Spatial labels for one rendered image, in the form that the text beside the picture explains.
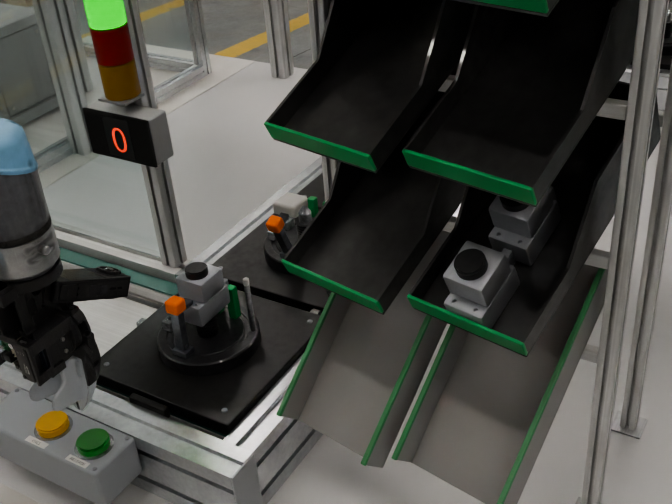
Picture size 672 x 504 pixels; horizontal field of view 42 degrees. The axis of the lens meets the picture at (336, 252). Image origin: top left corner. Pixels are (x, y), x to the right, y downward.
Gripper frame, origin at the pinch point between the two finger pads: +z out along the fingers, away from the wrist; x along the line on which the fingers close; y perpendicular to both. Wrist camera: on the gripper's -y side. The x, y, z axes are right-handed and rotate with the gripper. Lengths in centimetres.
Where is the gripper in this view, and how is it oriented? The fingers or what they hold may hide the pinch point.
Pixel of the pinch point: (82, 396)
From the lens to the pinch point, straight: 109.4
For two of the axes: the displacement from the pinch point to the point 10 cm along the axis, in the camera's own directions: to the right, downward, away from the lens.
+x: 8.6, 2.3, -4.6
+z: 0.7, 8.4, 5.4
